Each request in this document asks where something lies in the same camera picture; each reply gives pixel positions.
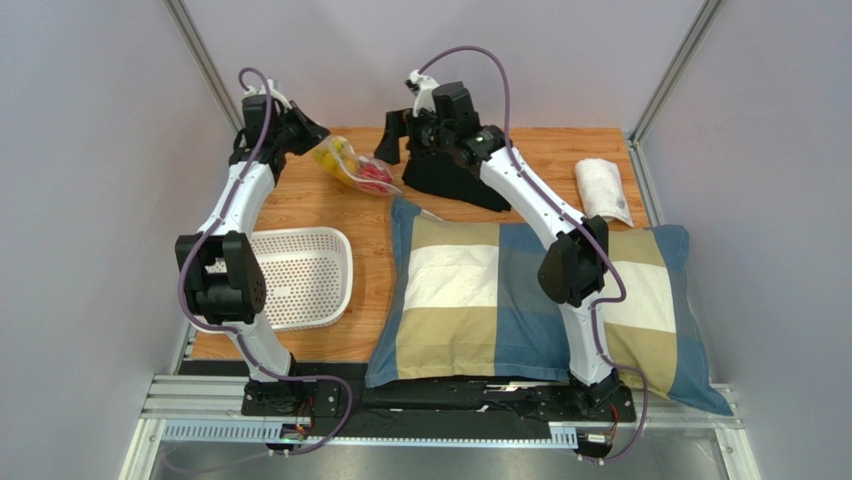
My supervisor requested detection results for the clear zip top bag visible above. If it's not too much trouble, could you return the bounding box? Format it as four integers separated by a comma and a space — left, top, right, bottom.
312, 136, 402, 196

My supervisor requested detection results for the aluminium frame rail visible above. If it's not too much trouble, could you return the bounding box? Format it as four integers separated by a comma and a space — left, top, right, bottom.
120, 362, 760, 479

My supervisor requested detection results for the plaid checkered pillow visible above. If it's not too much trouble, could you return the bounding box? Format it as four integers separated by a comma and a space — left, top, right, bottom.
365, 198, 731, 416

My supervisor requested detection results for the white rolled towel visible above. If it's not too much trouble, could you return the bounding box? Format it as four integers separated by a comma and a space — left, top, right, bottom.
575, 158, 635, 227

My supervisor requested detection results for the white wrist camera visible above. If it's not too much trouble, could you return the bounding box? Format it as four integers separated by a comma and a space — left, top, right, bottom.
406, 70, 440, 117
266, 77, 292, 112

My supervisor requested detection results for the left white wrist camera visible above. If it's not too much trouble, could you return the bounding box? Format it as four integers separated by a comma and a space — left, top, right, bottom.
266, 77, 292, 112

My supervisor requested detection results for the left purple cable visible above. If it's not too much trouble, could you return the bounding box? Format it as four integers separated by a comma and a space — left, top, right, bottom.
174, 67, 354, 457

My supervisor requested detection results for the white perforated plastic basket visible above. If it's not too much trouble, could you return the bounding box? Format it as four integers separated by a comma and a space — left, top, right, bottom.
176, 227, 354, 337

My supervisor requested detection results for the red fake fruit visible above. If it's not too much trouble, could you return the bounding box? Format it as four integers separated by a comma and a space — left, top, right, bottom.
358, 162, 397, 195

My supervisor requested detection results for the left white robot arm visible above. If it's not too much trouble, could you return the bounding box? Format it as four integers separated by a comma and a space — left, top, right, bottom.
175, 93, 330, 409

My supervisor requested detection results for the black folded cloth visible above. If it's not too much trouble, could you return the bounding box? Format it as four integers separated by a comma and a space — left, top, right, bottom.
402, 152, 511, 212

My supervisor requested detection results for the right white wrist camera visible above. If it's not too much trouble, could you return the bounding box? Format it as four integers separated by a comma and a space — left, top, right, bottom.
406, 70, 440, 117

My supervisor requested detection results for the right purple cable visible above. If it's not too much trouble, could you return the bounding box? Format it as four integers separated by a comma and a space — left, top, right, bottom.
417, 45, 650, 464

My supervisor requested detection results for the purple cable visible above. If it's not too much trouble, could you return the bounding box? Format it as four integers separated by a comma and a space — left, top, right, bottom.
174, 67, 354, 457
417, 45, 650, 464

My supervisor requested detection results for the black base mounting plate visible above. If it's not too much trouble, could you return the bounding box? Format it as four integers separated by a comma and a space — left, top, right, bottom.
178, 359, 637, 441

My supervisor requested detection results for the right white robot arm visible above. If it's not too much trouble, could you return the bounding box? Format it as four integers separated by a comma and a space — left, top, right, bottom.
374, 72, 621, 410

